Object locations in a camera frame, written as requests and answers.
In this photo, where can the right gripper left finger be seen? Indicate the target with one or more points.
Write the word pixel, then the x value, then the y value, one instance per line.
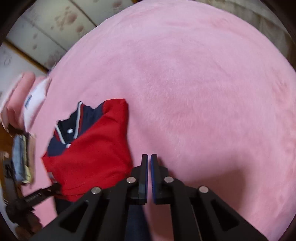
pixel 101 214

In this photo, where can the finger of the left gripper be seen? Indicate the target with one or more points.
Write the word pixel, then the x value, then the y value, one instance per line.
pixel 40 195

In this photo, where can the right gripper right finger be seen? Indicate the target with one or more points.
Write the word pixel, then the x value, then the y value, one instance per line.
pixel 198 213

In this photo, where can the navy red varsity jacket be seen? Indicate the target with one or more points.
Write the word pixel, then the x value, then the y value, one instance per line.
pixel 89 149

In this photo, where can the folded cream clothes stack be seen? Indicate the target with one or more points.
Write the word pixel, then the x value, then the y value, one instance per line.
pixel 30 160

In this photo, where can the folded blue jeans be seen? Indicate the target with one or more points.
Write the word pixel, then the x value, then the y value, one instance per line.
pixel 18 154

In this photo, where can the wooden headboard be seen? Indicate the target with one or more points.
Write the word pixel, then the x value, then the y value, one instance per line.
pixel 6 144

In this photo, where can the white embroidered pillow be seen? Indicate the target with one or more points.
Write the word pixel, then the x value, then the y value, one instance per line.
pixel 34 101

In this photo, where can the folded pink quilt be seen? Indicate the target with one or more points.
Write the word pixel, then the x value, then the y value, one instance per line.
pixel 12 105

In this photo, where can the pink plush bed blanket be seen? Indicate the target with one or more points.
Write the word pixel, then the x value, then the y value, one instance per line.
pixel 207 92

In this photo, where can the floral sliding wardrobe doors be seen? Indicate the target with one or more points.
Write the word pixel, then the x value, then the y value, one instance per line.
pixel 48 29

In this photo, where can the beige lace furniture cover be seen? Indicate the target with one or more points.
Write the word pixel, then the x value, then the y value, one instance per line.
pixel 261 17

